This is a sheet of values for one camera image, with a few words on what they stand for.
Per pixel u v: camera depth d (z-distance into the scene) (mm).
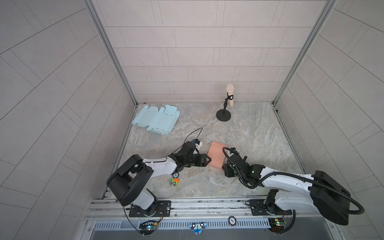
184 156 669
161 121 1061
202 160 752
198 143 792
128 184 423
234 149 758
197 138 792
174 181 774
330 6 707
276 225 679
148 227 653
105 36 807
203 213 707
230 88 885
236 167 624
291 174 492
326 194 410
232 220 681
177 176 810
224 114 1084
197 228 654
